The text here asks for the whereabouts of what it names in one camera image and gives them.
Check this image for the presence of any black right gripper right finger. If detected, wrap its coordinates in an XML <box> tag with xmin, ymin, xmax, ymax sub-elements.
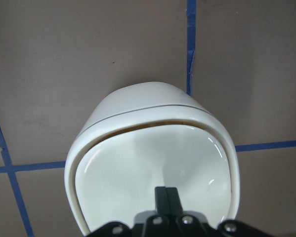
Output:
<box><xmin>167</xmin><ymin>188</ymin><xmax>271</xmax><ymax>237</ymax></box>

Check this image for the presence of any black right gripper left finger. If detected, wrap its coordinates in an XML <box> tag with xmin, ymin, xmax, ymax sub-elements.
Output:
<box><xmin>85</xmin><ymin>187</ymin><xmax>169</xmax><ymax>237</ymax></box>

